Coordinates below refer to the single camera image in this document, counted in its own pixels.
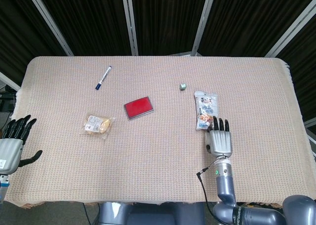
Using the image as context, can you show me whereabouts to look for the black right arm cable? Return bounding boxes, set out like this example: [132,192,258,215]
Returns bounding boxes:
[196,160,220,225]

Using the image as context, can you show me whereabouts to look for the grey robot torso base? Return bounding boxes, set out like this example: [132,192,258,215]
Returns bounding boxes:
[98,202,206,225]

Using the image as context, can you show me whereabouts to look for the black pleated curtain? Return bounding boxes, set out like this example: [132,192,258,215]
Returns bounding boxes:
[34,0,133,57]
[129,0,210,56]
[197,0,316,58]

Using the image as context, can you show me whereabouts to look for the beige woven tablecloth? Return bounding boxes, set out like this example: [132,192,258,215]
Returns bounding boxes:
[0,55,309,209]

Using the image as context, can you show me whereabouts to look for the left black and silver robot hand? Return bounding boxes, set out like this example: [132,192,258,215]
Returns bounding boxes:
[0,115,43,176]

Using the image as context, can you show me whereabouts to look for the silver metal frame post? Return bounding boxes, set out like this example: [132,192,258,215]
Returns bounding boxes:
[120,0,139,56]
[0,71,22,92]
[191,0,218,56]
[263,0,316,58]
[24,0,74,57]

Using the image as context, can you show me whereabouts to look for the white snack bag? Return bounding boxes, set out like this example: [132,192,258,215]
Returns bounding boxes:
[194,90,219,131]

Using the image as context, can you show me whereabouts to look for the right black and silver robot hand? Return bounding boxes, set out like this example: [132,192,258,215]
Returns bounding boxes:
[204,115,234,159]

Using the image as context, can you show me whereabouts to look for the white marker with blue cap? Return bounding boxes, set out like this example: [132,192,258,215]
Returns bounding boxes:
[95,66,112,91]

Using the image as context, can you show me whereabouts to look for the red ink pad case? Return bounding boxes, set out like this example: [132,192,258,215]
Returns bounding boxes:
[123,96,155,121]

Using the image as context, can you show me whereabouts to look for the bread in clear wrapper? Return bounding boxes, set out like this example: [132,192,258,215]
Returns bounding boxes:
[81,113,116,140]

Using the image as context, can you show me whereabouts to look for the black floor cable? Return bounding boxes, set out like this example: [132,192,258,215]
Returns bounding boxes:
[82,203,90,225]

